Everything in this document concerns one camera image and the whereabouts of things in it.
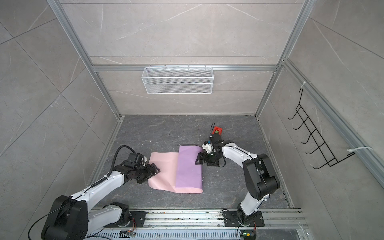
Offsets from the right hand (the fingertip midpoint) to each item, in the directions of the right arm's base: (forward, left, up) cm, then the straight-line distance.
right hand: (202, 162), depth 89 cm
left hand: (-4, +28, 0) cm, 28 cm away
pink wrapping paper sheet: (-7, +13, +3) cm, 16 cm away
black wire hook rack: (+11, -52, +28) cm, 60 cm away
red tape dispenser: (+22, -11, +3) cm, 25 cm away
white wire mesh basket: (+49, +14, +26) cm, 57 cm away
